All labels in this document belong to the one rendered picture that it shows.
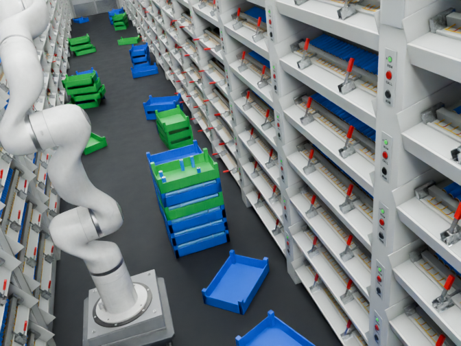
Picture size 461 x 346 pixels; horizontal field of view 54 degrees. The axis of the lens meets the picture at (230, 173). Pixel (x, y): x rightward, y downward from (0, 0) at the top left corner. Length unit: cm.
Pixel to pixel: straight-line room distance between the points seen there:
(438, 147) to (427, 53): 19
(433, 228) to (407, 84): 32
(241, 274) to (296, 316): 37
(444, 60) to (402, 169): 30
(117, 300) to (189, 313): 54
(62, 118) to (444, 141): 91
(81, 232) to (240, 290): 93
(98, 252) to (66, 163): 37
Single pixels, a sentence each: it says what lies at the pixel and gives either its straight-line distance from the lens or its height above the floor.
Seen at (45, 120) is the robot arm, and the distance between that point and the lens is 127.
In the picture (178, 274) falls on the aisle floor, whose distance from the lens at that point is 234.
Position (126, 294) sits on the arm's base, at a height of 42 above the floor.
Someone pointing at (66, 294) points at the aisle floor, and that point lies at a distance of 246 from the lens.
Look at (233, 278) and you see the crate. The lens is 224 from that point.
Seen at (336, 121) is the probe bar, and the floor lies 91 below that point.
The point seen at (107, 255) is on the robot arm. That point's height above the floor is 59.
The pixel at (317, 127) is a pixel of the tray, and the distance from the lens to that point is 153.
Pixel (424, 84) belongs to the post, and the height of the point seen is 116.
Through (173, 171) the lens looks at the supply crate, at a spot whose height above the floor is 40.
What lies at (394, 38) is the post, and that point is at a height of 126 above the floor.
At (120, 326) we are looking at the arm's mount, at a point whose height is 34.
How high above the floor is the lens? 152
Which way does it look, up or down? 30 degrees down
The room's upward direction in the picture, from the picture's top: 8 degrees counter-clockwise
